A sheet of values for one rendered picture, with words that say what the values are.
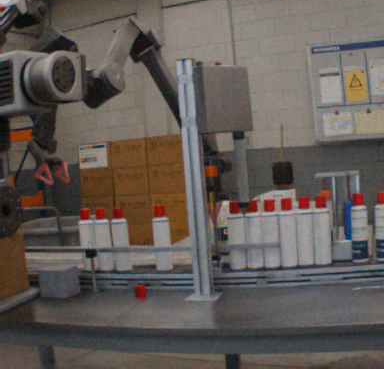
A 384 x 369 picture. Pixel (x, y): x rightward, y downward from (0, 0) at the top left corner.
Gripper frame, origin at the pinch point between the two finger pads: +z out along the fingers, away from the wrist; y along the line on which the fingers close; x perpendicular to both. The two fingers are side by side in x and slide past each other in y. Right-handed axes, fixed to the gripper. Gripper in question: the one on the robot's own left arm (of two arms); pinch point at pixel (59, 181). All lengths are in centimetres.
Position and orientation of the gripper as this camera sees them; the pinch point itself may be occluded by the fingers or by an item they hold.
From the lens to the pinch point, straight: 226.9
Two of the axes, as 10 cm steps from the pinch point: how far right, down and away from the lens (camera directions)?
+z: 6.2, 7.4, -2.5
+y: 4.5, -0.7, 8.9
